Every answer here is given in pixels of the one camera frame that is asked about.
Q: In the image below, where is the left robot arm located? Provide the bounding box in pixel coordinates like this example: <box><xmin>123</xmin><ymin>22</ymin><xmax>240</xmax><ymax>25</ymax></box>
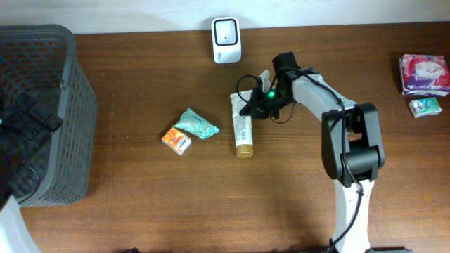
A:
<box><xmin>1</xmin><ymin>93</ymin><xmax>63</xmax><ymax>252</ymax></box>

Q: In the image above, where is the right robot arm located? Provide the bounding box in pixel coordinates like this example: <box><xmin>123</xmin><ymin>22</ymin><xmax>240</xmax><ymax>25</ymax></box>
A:
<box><xmin>240</xmin><ymin>52</ymin><xmax>385</xmax><ymax>252</ymax></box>

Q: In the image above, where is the orange tissue packet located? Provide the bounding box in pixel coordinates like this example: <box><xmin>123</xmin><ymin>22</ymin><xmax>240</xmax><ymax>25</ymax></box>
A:
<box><xmin>162</xmin><ymin>127</ymin><xmax>192</xmax><ymax>155</ymax></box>

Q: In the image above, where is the white tube gold cap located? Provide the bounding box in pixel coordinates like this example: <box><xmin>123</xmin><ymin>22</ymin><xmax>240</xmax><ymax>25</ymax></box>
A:
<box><xmin>230</xmin><ymin>90</ymin><xmax>253</xmax><ymax>158</ymax></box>

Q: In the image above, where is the teal soap pouch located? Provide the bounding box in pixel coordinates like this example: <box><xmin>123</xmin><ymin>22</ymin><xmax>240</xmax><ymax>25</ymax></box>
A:
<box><xmin>174</xmin><ymin>108</ymin><xmax>219</xmax><ymax>139</ymax></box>

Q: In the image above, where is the dark grey plastic basket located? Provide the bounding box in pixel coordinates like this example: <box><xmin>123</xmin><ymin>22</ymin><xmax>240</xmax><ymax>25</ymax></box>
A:
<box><xmin>1</xmin><ymin>25</ymin><xmax>98</xmax><ymax>207</ymax></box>

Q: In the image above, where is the small green tissue packet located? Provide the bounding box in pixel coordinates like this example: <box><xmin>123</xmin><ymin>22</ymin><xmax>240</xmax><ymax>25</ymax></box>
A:
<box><xmin>409</xmin><ymin>98</ymin><xmax>442</xmax><ymax>118</ymax></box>

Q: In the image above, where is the red purple tissue pack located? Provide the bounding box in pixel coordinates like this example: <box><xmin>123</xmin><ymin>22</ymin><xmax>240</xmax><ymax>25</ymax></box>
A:
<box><xmin>399</xmin><ymin>54</ymin><xmax>449</xmax><ymax>97</ymax></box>

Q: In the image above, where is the white barcode scanner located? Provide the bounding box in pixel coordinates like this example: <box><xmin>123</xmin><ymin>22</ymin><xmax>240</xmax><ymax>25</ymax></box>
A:
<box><xmin>211</xmin><ymin>17</ymin><xmax>242</xmax><ymax>64</ymax></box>

